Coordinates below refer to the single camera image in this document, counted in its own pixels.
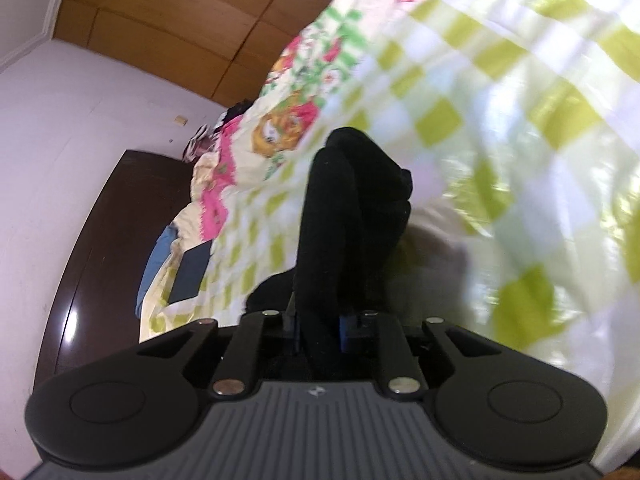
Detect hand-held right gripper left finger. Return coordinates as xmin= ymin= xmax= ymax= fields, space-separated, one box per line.
xmin=134 ymin=305 xmax=302 ymax=401

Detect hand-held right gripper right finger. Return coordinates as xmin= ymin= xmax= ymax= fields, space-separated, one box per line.
xmin=339 ymin=310 xmax=503 ymax=400

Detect black pants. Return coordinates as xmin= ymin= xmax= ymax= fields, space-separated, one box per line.
xmin=245 ymin=127 xmax=416 ymax=382

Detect dark blue folded cloth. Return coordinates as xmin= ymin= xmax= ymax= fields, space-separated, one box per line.
xmin=167 ymin=244 xmax=214 ymax=305

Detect blue pillow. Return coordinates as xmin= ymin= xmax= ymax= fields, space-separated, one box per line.
xmin=134 ymin=224 xmax=173 ymax=319

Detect pink and cream frilled quilt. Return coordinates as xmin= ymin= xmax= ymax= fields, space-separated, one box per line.
xmin=175 ymin=110 xmax=263 ymax=243

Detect dark wooden headboard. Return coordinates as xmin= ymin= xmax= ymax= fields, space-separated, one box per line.
xmin=32 ymin=149 xmax=202 ymax=388

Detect pile of clothes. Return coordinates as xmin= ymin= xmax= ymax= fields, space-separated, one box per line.
xmin=182 ymin=99 xmax=253 ymax=162

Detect green checked bed sheet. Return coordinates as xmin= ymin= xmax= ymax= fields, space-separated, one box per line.
xmin=137 ymin=0 xmax=640 ymax=471

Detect cartoon print quilt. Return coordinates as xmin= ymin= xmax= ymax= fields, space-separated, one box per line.
xmin=250 ymin=0 xmax=416 ymax=173

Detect wooden wardrobe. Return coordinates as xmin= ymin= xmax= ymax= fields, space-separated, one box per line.
xmin=50 ymin=0 xmax=353 ymax=107

